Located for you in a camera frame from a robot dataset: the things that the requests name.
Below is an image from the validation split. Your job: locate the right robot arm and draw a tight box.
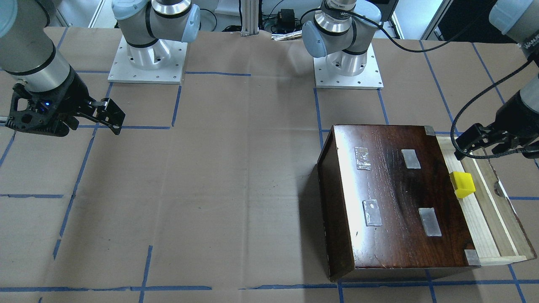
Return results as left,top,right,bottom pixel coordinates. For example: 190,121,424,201
0,0,200,137

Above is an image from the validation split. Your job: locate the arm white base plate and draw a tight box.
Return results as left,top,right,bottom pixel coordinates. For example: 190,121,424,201
108,37,188,85
313,44,384,90

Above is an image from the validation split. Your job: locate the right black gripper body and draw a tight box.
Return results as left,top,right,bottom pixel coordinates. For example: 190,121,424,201
5,68,91,137

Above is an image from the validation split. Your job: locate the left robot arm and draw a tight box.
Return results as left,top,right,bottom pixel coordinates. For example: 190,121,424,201
302,0,538,160

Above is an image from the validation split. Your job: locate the aluminium frame post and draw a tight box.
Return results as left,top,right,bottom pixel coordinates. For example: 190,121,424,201
239,0,262,37

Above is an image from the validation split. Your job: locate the wooden drawer with white handle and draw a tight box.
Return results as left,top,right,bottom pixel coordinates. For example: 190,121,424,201
437,136,537,266

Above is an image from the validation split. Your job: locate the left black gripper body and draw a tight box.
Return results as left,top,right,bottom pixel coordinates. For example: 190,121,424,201
493,91,539,158

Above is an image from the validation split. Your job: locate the dark wooden drawer box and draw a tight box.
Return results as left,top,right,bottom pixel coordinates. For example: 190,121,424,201
316,125,480,282

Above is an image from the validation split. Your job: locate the yellow cube block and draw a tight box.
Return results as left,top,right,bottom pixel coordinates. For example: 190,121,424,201
450,171,476,199

